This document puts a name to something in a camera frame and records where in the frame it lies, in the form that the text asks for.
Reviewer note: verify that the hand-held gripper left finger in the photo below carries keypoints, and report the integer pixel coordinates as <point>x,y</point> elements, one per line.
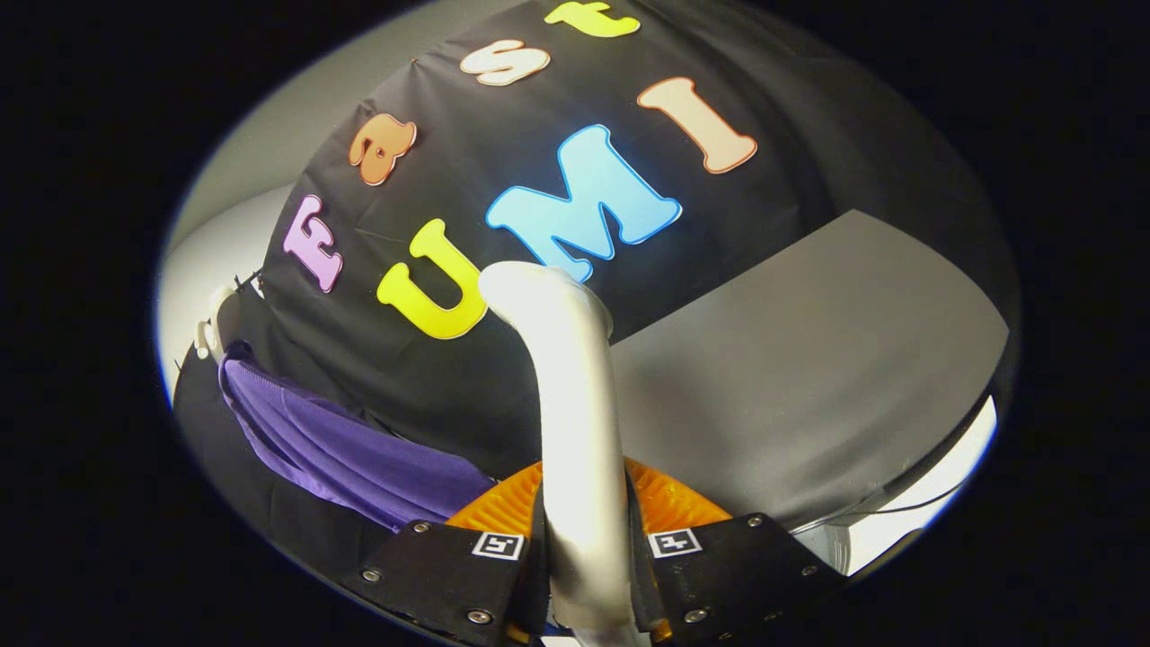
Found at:
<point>440,575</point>

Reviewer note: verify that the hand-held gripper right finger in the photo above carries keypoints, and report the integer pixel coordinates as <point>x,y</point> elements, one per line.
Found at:
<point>746,575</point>

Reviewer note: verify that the white garment steamer head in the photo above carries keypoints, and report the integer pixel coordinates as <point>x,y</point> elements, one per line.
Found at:
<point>579,431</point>

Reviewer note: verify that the grey cabinet with drawers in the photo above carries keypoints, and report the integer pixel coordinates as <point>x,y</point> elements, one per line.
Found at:
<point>809,359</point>

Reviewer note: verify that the white plastic clothes hanger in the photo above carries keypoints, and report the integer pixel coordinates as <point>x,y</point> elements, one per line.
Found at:
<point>214,328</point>

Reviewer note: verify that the purple jacket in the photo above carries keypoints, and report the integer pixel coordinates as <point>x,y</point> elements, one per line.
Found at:
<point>359,458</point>

